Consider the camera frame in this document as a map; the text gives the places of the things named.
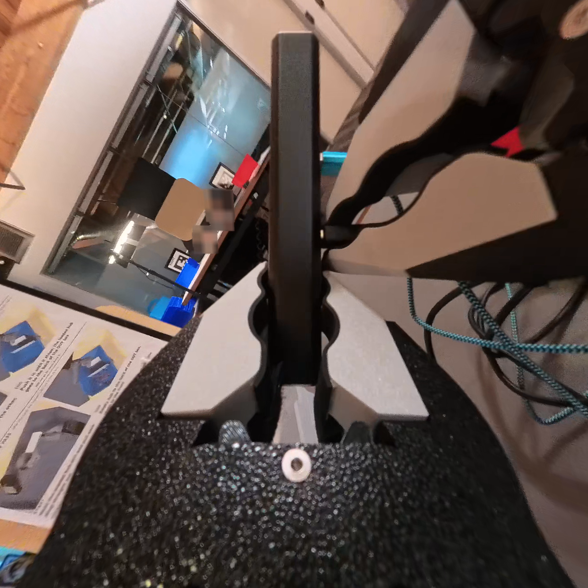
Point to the framed printed tag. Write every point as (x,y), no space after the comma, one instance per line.
(178,262)
(224,177)

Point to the stack of blue bins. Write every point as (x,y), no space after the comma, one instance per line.
(177,310)

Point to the instruction sign on stand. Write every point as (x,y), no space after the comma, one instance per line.
(46,367)

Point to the black hanging pipe frame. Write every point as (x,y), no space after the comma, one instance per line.
(11,183)

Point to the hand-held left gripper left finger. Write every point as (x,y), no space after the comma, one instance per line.
(211,367)

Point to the wall vent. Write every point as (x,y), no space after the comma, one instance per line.
(13,241)

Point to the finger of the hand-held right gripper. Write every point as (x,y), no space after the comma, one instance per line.
(367,151)
(459,216)

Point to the black light stand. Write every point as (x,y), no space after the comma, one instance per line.
(138,262)

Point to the wooden table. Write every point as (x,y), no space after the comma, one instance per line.
(229,229)

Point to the blue bin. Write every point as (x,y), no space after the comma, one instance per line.
(189,275)

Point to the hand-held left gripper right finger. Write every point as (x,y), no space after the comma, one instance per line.
(376,367)

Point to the black usb hub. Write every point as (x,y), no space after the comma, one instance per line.
(294,183)

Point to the tan sign board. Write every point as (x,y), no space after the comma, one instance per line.
(181,209)

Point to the small red bin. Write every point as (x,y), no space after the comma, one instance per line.
(246,170)

